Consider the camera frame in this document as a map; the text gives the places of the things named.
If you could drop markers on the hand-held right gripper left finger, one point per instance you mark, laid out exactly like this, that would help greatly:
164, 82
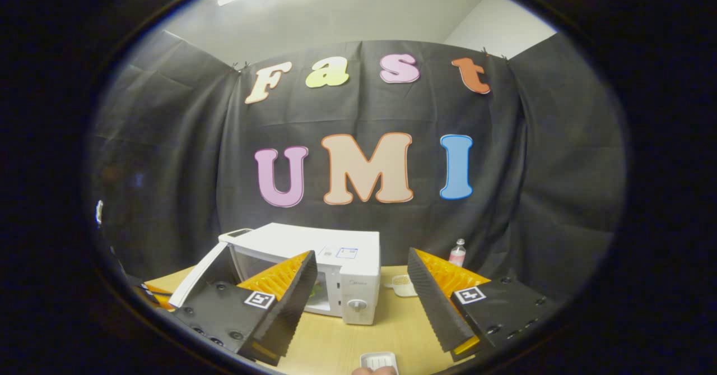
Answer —
294, 313

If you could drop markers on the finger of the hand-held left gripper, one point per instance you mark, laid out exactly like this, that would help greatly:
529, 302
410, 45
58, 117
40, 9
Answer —
158, 298

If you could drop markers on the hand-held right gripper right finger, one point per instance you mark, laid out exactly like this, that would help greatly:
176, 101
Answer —
431, 308

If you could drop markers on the white microwave oven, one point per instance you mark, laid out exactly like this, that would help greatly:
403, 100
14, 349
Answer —
347, 263

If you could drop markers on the white divided condiment dish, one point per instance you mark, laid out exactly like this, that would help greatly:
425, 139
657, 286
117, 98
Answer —
403, 286

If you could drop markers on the small bottle with pink label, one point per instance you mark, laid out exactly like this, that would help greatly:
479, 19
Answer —
457, 254

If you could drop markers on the white rectangular tray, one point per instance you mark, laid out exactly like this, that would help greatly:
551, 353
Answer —
378, 359

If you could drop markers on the black backdrop cloth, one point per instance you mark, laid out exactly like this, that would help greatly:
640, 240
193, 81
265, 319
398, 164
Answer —
532, 167

